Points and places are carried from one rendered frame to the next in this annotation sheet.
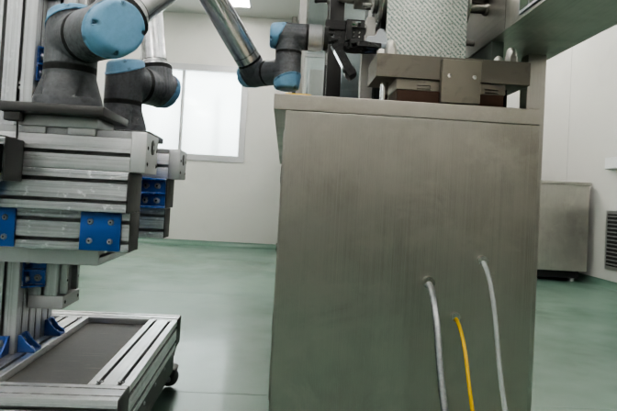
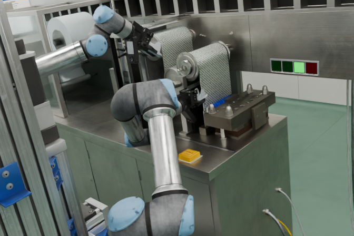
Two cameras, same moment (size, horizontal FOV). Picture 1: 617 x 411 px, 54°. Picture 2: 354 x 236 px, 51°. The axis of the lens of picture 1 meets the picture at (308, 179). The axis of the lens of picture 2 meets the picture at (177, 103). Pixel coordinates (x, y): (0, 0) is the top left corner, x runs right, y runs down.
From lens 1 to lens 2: 1.55 m
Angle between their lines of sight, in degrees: 46
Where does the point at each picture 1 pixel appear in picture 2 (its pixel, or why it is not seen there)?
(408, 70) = (241, 120)
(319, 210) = (233, 213)
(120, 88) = not seen: hidden behind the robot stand
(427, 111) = (258, 141)
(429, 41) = (217, 84)
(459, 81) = (259, 116)
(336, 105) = (230, 161)
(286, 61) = not seen: hidden behind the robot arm
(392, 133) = (249, 159)
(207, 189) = not seen: outside the picture
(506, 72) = (269, 100)
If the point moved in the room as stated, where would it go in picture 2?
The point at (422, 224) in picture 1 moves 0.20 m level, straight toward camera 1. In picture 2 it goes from (263, 190) to (294, 207)
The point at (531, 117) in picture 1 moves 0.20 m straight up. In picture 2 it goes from (285, 121) to (283, 85)
